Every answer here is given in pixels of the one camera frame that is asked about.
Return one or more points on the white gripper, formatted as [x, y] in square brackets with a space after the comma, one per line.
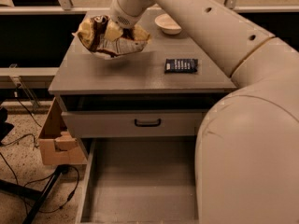
[120, 16]

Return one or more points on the brown chip bag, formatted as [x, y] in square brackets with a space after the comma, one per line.
[91, 35]

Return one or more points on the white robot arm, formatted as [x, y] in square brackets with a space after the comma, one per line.
[247, 148]

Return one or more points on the grey drawer cabinet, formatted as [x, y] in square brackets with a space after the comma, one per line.
[138, 82]

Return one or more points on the open grey lower drawer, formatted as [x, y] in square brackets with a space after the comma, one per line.
[139, 181]

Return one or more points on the white bowl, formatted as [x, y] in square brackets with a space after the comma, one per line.
[167, 25]

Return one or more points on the dark blue snack packet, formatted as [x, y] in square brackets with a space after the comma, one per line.
[181, 66]

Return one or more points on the cardboard box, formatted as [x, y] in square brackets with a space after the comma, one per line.
[57, 146]

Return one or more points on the black tripod stand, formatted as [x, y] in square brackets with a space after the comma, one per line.
[32, 198]

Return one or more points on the grey upper drawer black handle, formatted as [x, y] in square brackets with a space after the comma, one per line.
[110, 124]

